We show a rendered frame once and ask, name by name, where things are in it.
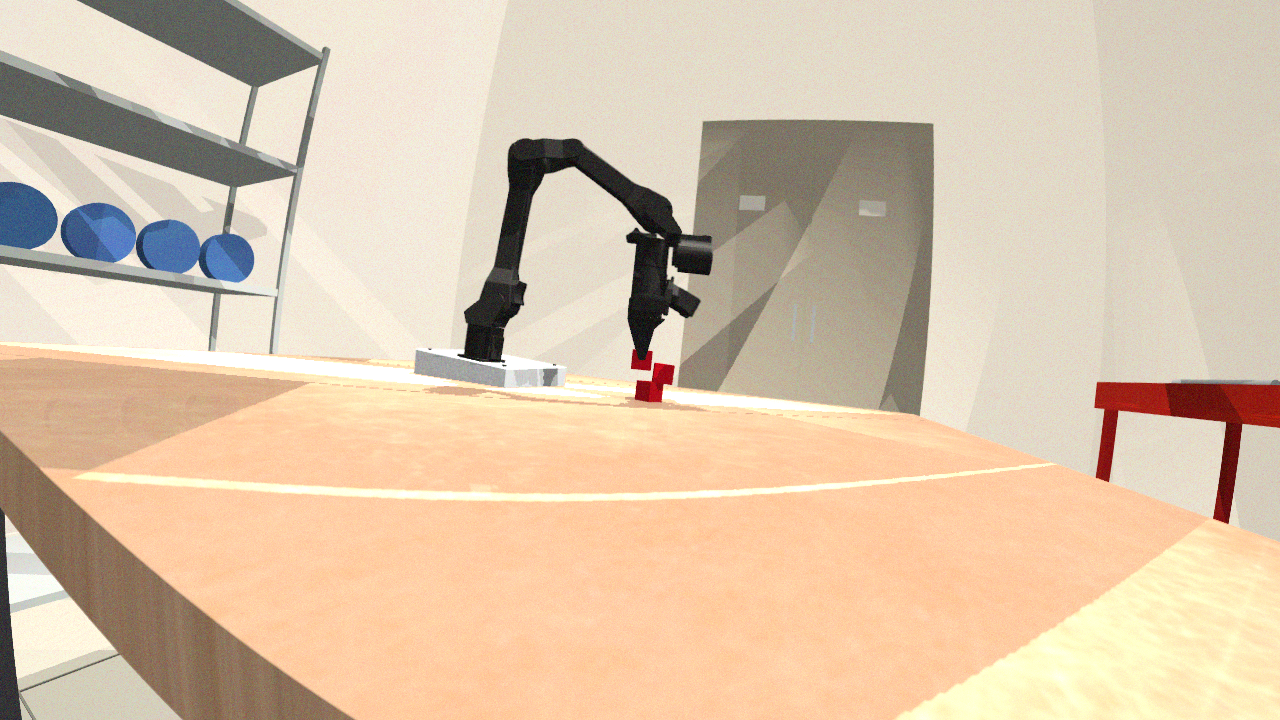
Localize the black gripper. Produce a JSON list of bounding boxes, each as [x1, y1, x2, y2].
[[627, 266, 669, 360]]

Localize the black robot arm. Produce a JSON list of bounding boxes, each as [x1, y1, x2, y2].
[[457, 138, 713, 363]]

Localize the red cube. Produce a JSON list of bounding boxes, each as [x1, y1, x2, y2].
[[635, 380, 664, 402], [631, 348, 653, 372], [652, 363, 675, 386]]

